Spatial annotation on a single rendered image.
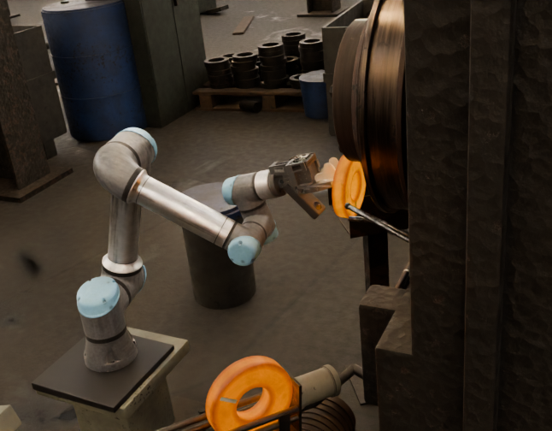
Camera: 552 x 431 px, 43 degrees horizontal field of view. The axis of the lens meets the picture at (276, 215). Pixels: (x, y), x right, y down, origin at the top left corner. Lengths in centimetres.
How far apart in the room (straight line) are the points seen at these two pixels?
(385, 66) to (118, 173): 82
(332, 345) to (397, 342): 147
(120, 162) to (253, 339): 107
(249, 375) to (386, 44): 60
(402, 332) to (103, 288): 109
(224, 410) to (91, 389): 85
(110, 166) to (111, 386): 61
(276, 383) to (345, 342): 132
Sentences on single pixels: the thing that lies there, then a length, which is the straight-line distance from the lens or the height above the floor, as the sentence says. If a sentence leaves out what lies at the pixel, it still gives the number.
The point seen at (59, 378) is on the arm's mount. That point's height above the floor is 32.
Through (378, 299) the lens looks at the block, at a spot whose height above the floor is 80.
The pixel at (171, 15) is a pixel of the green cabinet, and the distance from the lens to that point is 513.
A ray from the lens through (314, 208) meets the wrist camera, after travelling 176.
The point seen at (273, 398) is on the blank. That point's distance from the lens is 127.
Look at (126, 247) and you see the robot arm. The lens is 203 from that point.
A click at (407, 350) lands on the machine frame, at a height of 87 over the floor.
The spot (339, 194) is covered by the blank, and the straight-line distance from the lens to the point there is 165.
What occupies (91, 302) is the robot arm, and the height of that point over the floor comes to 54.
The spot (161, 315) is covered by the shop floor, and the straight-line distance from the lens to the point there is 285.
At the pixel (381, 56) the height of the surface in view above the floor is 123.
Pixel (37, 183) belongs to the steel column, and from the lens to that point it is 438.
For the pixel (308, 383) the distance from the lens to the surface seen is 130.
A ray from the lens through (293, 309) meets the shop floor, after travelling 275.
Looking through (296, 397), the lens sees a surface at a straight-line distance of 128.
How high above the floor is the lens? 152
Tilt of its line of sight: 26 degrees down
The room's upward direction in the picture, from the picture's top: 6 degrees counter-clockwise
